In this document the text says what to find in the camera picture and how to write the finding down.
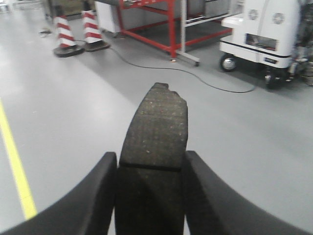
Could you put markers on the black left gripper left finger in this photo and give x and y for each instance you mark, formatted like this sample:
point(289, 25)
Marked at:
point(85, 210)

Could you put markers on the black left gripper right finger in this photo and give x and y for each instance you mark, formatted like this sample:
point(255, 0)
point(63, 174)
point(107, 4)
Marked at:
point(212, 207)

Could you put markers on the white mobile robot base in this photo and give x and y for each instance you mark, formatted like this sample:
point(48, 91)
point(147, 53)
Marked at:
point(276, 34)

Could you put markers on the red white traffic cone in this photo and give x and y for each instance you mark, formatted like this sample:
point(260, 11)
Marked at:
point(93, 37)
point(67, 45)

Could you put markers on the red metal frame cart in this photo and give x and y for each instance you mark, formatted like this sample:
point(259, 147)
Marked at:
point(176, 27)

